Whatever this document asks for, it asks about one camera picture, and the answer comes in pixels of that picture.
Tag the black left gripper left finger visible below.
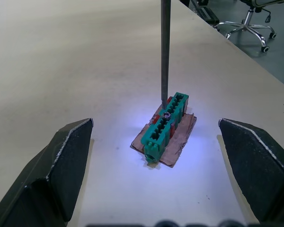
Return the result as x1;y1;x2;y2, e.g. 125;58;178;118
0;117;95;227

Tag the black metal frame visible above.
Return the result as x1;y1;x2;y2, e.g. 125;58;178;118
182;0;221;32

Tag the chrome base office chair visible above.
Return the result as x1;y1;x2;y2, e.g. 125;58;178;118
213;0;278;53

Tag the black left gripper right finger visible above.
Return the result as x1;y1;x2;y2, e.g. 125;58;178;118
218;117;284;224

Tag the small brown cardboard piece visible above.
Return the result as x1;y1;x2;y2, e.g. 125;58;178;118
130;105;197;169

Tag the green plastic screw holder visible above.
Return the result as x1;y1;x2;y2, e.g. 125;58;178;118
142;91;190;164

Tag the black electric screwdriver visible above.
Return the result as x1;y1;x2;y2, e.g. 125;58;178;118
160;0;172;110

